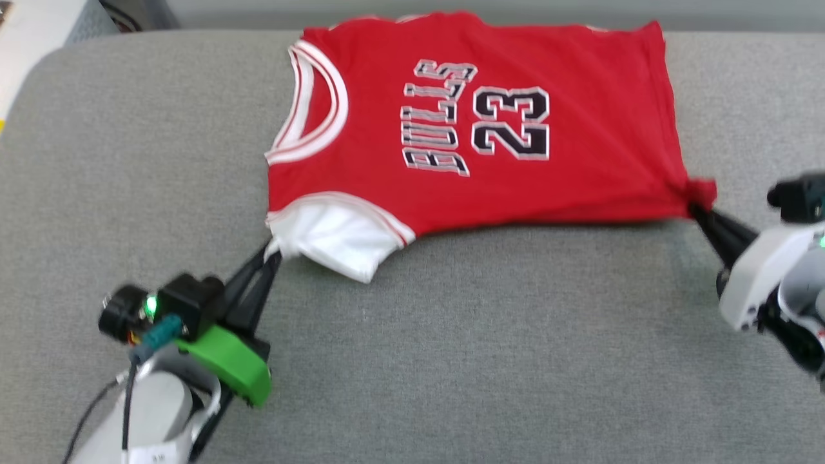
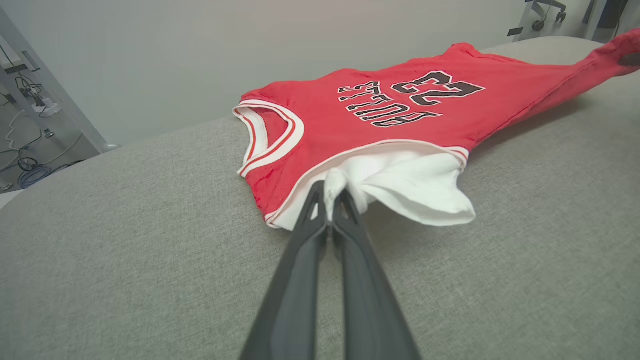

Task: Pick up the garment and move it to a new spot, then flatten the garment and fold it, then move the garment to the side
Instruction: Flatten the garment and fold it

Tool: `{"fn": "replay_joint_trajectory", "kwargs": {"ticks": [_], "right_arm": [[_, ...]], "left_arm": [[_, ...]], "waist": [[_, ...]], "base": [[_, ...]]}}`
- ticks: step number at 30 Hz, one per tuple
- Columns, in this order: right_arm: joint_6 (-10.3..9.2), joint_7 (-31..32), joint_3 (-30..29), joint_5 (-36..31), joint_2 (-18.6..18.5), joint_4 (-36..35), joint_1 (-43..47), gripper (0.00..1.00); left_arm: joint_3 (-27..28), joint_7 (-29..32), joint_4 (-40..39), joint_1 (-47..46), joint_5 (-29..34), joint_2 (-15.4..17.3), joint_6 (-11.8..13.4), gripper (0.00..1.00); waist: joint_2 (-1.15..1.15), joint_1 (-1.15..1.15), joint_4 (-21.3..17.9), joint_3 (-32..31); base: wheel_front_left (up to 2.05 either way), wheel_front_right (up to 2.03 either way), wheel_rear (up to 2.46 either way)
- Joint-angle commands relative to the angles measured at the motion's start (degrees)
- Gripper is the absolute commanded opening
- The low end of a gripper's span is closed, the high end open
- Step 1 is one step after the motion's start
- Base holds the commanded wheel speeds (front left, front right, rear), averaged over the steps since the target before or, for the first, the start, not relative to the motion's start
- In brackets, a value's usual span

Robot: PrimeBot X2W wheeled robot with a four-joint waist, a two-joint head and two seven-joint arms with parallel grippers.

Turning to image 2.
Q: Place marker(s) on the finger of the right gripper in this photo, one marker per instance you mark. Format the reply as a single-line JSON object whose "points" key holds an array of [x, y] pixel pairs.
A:
{"points": [[631, 59]]}

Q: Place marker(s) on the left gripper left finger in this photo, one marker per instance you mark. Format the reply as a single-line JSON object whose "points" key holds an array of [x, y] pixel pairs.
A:
{"points": [[295, 290]]}

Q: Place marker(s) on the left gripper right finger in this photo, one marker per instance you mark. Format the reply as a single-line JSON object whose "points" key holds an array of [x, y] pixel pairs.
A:
{"points": [[370, 300]]}

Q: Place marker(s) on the red basketball jersey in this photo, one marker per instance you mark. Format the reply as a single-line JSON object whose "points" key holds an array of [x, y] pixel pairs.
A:
{"points": [[320, 130]]}

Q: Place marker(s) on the grey fabric sofa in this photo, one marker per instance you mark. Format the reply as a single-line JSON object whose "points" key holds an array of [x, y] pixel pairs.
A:
{"points": [[125, 275]]}

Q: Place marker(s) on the white partition panel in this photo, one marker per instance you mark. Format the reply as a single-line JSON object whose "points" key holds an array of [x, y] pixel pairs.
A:
{"points": [[200, 60]]}

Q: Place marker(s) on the small metal foot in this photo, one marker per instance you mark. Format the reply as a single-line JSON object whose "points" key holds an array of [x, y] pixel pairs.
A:
{"points": [[48, 133]]}

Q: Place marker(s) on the white power strip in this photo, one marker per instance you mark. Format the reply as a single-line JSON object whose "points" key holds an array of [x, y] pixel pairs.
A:
{"points": [[47, 107]]}

